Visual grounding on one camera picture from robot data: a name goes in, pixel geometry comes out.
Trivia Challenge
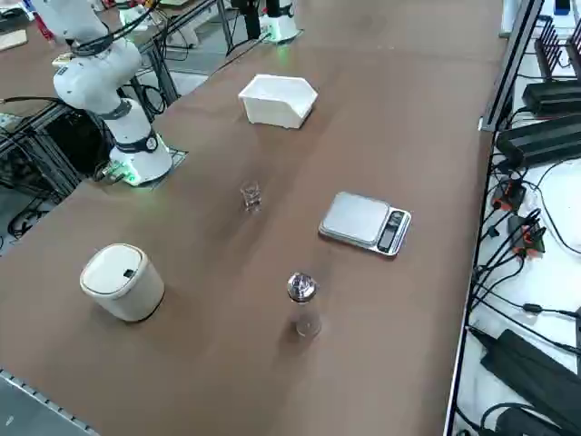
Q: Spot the white plastic open bin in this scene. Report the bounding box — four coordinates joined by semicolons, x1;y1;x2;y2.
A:
237;74;320;132

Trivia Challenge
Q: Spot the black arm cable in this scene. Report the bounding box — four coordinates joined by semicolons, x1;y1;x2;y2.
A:
67;17;153;58

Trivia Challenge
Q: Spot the glass bottle with silver stopper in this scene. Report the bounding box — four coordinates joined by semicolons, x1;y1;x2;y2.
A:
285;271;323;340

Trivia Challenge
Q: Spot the silver digital kitchen scale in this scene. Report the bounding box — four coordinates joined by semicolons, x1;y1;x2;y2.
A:
317;190;413;258

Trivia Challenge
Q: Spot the black flat equipment box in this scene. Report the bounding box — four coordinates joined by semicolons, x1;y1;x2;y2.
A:
479;328;581;426

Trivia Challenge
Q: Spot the black metal frame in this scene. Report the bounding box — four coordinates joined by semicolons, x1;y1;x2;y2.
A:
0;97;114;205

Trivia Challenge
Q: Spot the aluminium table edge rail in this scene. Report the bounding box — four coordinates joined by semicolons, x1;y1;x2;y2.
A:
0;368;99;436

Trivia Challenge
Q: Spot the clear glass measuring cup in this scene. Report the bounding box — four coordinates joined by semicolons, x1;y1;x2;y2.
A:
239;179;263;215

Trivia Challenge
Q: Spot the white cylindrical lidded trash can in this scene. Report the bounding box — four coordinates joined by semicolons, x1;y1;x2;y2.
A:
79;243;166;324

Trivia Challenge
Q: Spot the black upright post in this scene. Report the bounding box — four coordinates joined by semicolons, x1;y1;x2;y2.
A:
231;0;263;41

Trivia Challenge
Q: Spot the aluminium frame profile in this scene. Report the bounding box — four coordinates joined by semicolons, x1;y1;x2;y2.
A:
479;0;546;133

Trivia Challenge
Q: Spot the black long power adapter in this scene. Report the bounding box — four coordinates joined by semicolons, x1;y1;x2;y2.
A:
521;81;581;114
496;115;581;167

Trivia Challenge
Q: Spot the black power strip red switch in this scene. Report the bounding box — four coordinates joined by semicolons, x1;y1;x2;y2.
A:
507;213;546;260
492;179;527;213

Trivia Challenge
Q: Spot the black slotted rack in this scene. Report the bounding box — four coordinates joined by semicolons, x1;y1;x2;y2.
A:
534;15;581;83

